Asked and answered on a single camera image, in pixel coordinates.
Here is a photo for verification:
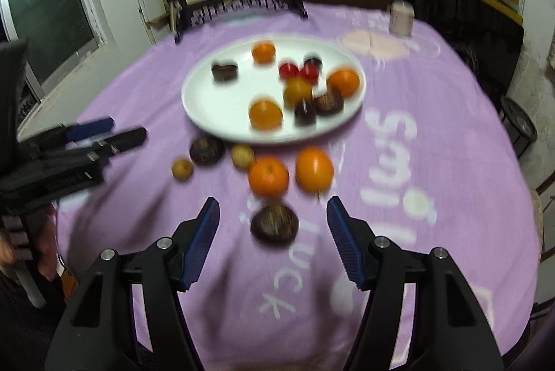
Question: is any small brown longan fruit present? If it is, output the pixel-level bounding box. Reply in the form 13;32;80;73
171;158;194;181

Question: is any dark wrinkled passion fruit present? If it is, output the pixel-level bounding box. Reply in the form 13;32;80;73
189;135;226;165

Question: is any yellowish longan fruit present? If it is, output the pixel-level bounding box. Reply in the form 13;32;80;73
230;145;256;171

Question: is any orange mandarin with stem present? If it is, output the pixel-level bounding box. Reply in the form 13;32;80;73
248;155;290;198

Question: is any small orange kumquat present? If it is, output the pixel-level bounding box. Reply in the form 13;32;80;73
251;41;276;65

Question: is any dark brown passion fruit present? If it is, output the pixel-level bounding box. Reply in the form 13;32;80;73
250;203;299;246

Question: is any dark purple plum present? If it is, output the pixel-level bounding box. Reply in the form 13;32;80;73
293;99;317;127

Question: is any person's left hand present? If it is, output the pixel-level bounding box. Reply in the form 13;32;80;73
0;205;57;281

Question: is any dark chestnut on plate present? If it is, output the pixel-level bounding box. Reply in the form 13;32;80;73
211;61;238;83

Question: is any orange fruit plate front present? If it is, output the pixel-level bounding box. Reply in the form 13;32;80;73
248;98;283;131

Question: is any white oval plate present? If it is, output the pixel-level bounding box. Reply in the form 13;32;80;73
181;33;374;146

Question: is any purple printed tablecloth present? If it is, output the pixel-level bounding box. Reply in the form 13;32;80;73
57;5;540;370

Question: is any red cherry tomato left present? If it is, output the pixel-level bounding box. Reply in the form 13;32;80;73
279;61;299;81

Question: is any red cherry tomato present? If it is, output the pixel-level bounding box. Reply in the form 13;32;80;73
298;62;320;86
279;61;299;81

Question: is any yellow orange fruit centre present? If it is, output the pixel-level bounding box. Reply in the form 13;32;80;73
283;77;312;109

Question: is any large smooth orange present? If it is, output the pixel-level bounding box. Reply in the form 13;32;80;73
296;147;334;193

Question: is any red cherry tomato right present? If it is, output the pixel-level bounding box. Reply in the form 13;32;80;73
298;62;320;86

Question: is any black round stool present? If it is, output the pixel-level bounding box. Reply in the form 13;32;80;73
501;96;538;159

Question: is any dark cherry at back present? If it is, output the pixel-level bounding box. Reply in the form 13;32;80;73
304;54;323;69

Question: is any orange mandarin on plate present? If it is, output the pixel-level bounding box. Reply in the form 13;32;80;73
326;67;360;99

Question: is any pale beverage can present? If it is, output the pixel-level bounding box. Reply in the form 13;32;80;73
388;0;415;38

